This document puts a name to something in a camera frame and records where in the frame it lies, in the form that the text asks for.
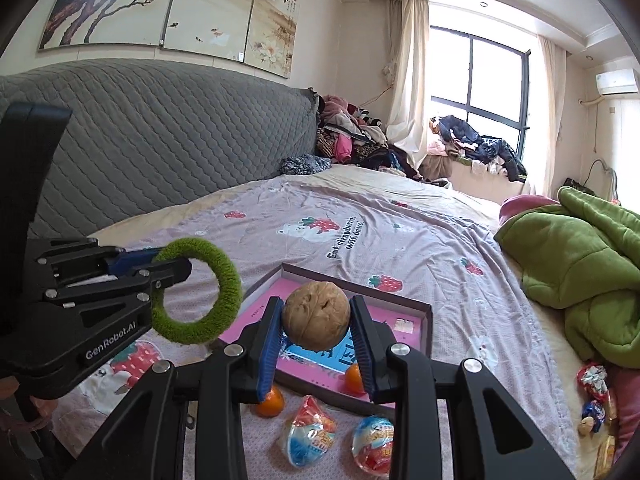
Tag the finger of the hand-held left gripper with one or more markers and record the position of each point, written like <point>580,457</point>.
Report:
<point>130,258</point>
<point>150,280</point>

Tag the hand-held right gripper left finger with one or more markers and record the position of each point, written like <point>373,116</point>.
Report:
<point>270,355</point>

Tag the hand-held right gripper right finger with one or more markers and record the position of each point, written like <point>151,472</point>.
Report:
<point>364,355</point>

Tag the orange mandarin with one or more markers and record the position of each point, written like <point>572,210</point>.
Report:
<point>267,402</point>
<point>354,380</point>

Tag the pink shallow box tray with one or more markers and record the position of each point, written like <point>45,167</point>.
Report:
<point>427,330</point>

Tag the red blue toy egg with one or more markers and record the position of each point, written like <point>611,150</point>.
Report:
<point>372,442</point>

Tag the white blue toy egg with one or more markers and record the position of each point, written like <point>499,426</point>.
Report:
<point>307,435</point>

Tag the pink book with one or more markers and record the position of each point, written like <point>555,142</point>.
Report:
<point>382,316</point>

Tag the grey quilted headboard cover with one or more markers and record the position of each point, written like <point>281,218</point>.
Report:
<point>175,150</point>

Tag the dark patterned cloth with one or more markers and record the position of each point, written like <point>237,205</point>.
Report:
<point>305,165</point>

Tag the pile of clothes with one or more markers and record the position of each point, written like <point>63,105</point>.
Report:
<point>350,140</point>

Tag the pink pillow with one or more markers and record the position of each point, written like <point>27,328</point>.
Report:
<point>525,205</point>

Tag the green fleece blanket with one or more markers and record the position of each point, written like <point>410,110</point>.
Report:
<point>575,270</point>

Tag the red silver candy wrapper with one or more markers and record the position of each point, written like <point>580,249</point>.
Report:
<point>592,382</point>

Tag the blue candy packet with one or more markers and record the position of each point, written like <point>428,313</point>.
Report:
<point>594,410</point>

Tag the dark clothes on windowsill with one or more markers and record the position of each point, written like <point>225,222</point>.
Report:
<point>480,145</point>

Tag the yellow snack bar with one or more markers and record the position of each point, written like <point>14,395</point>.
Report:
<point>605,455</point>

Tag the pink blanket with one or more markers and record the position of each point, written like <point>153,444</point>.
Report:
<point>627,410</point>

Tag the small black object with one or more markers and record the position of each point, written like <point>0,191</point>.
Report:
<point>575,184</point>

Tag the cream curtain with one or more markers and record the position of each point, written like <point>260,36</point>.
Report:
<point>547,110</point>
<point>407,70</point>

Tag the white fan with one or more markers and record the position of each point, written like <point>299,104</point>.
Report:
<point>602,180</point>

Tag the window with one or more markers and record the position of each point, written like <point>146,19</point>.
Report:
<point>495,80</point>

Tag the white air conditioner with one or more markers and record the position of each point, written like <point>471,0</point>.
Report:
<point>617,82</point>

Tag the floral wall painting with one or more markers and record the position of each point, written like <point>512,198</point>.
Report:
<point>200,5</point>

